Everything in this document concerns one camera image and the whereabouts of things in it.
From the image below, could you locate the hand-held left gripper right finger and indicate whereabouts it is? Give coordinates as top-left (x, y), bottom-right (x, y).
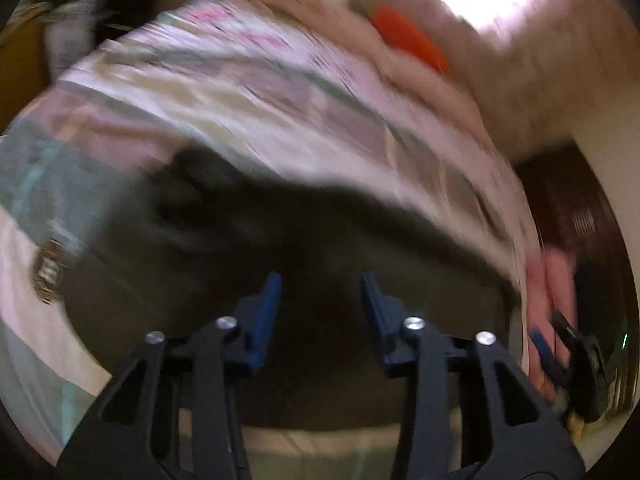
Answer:
top-left (360, 271), bottom-right (587, 480)

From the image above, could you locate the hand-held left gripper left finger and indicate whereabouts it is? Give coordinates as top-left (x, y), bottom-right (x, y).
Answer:
top-left (55, 271), bottom-right (283, 480)

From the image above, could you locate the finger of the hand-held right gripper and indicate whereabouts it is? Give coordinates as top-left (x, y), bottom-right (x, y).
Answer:
top-left (530, 327), bottom-right (572, 387)
top-left (550, 309), bottom-right (590, 357)

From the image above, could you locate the olive green puffer jacket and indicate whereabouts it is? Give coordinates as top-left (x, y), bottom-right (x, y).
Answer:
top-left (31, 144), bottom-right (525, 432)

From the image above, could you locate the folded pink quilt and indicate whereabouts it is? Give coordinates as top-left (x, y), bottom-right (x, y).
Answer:
top-left (521, 246), bottom-right (582, 397)

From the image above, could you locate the dark wooden headboard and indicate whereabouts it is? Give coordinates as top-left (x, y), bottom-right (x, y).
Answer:
top-left (514, 144), bottom-right (639, 413)

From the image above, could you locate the cartoon printed bed sheet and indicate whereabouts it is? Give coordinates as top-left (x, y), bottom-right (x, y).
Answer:
top-left (0, 0), bottom-right (547, 467)

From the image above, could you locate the floral lace curtain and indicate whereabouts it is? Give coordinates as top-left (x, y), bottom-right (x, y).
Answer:
top-left (345, 0), bottom-right (637, 162)

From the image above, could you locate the orange carrot plush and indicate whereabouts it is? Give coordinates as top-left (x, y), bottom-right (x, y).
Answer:
top-left (369, 4), bottom-right (452, 77)

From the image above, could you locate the white floral-print box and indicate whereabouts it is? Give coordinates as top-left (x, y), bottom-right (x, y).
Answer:
top-left (42, 0), bottom-right (102, 77)

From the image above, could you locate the yellow wooden cabinet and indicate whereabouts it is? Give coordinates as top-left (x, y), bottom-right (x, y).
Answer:
top-left (0, 10), bottom-right (57, 137)

